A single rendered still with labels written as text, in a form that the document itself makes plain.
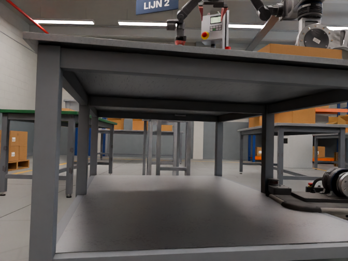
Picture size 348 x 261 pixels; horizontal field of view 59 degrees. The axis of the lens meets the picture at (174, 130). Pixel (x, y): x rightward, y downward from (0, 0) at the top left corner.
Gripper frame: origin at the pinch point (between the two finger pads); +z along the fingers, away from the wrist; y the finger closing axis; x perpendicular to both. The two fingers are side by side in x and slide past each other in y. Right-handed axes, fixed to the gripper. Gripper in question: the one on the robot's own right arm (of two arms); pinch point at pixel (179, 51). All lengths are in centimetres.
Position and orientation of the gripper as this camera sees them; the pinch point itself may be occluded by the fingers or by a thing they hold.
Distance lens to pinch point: 221.0
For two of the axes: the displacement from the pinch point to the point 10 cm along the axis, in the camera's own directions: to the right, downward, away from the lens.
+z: -0.3, 10.0, -0.2
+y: 1.8, -0.1, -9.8
